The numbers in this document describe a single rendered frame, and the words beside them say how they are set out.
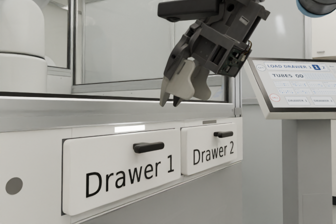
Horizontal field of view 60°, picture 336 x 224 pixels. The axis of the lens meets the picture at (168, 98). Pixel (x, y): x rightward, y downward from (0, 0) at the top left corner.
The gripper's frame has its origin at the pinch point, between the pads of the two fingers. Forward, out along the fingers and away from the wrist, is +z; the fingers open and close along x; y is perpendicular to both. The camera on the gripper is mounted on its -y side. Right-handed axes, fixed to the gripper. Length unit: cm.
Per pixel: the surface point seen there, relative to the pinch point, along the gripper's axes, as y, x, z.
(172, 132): -1.3, 10.6, 9.7
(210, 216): 11.2, 30.8, 30.7
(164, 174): 3.5, 7.7, 16.7
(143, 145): 2.2, -3.1, 8.6
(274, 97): -4, 74, 0
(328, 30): -60, 324, -61
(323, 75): 2, 99, -16
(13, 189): 0.0, -22.3, 14.9
